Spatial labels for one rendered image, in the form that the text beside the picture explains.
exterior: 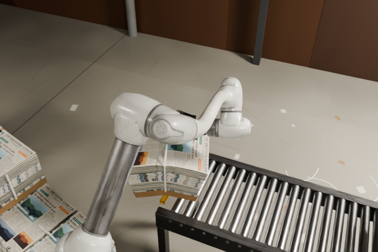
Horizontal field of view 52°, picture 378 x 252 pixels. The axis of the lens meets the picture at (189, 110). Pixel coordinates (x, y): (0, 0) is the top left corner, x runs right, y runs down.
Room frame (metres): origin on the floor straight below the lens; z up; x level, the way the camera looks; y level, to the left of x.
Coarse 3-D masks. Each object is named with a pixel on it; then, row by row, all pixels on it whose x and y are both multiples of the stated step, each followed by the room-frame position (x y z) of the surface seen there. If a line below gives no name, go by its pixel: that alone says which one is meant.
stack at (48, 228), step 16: (32, 192) 1.41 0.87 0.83; (48, 192) 1.41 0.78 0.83; (16, 208) 1.30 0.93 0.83; (32, 208) 1.30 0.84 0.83; (48, 208) 1.30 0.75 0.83; (64, 208) 1.30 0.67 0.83; (0, 224) 1.20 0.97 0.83; (16, 224) 1.20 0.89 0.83; (32, 224) 1.20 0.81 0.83; (48, 224) 1.20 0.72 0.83; (64, 224) 1.20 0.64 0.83; (0, 240) 1.11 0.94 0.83; (16, 240) 1.11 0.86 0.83; (32, 240) 1.11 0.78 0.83; (48, 240) 1.11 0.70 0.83; (112, 240) 1.11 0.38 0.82
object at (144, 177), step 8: (144, 144) 1.46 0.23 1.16; (152, 144) 1.45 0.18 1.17; (144, 152) 1.40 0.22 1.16; (152, 152) 1.39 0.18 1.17; (136, 160) 1.35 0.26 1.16; (144, 160) 1.34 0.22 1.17; (152, 160) 1.33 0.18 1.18; (136, 168) 1.31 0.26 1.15; (144, 168) 1.30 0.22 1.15; (152, 168) 1.30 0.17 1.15; (136, 176) 1.31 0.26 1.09; (144, 176) 1.30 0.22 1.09; (152, 176) 1.30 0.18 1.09; (136, 184) 1.30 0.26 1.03; (144, 184) 1.30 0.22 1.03; (152, 184) 1.30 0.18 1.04
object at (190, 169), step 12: (192, 144) 1.46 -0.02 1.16; (204, 144) 1.48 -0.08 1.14; (180, 156) 1.36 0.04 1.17; (192, 156) 1.38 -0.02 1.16; (204, 156) 1.39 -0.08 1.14; (180, 168) 1.29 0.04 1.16; (192, 168) 1.30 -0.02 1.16; (204, 168) 1.31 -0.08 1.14; (180, 180) 1.29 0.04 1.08; (192, 180) 1.28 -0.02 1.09; (204, 180) 1.29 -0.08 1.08; (180, 192) 1.29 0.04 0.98; (192, 192) 1.28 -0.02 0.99
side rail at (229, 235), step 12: (156, 216) 1.30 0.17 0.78; (168, 216) 1.28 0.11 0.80; (180, 216) 1.28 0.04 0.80; (168, 228) 1.27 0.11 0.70; (180, 228) 1.24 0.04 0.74; (192, 228) 1.22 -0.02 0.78; (204, 228) 1.20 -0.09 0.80; (216, 228) 1.20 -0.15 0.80; (204, 240) 1.19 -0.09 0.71; (216, 240) 1.16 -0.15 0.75; (228, 240) 1.14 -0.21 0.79; (240, 240) 1.13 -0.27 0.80; (252, 240) 1.14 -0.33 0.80
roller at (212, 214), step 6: (228, 168) 1.64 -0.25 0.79; (234, 168) 1.63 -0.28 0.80; (228, 174) 1.58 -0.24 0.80; (228, 180) 1.54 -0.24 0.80; (222, 186) 1.49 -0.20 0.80; (228, 186) 1.50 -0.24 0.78; (222, 192) 1.44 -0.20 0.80; (216, 198) 1.40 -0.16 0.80; (222, 198) 1.41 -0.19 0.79; (216, 204) 1.36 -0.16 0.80; (210, 210) 1.32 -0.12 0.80; (216, 210) 1.32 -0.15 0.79; (210, 216) 1.28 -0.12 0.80; (216, 216) 1.30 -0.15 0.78; (210, 222) 1.24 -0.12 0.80
